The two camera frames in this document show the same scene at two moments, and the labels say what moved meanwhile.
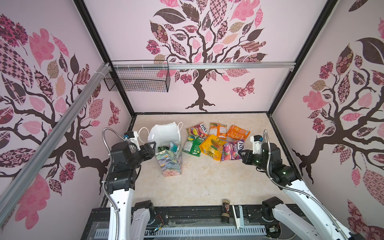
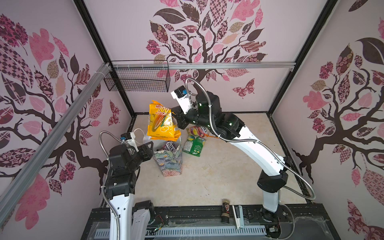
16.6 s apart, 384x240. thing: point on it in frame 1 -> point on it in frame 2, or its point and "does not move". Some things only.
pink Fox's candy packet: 230,150 -> 170,146
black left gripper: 148,152 does not move
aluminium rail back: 248,65 does not move
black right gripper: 246,157 -> 176,111
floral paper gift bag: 162,135 does not move
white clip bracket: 239,222 does not move
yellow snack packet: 212,146 -> 161,125
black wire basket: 138,79 does not move
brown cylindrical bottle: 225,214 does not move
